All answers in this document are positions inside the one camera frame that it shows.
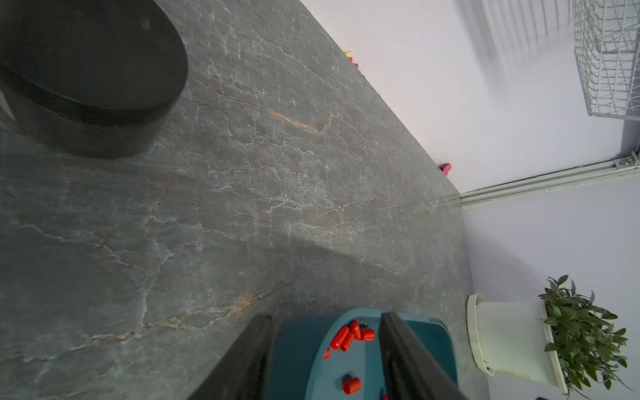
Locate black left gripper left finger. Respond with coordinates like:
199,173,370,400
189,314,274,400

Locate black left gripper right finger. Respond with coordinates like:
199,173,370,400
378,313,465,400

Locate teal plastic storage box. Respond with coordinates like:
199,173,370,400
265,308,458,399

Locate red sleeve lone piece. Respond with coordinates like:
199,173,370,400
343,377,362,395

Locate red sleeve cluster piece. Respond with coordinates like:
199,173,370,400
329,325,350,350

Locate white pot leafy plant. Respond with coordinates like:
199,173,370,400
466,275,628,396

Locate black round container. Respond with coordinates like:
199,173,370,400
1,1,188,158

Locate pink small object at wall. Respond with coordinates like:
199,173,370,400
439,163,452,176

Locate white wire wall shelf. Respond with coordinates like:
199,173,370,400
573,0,639,122

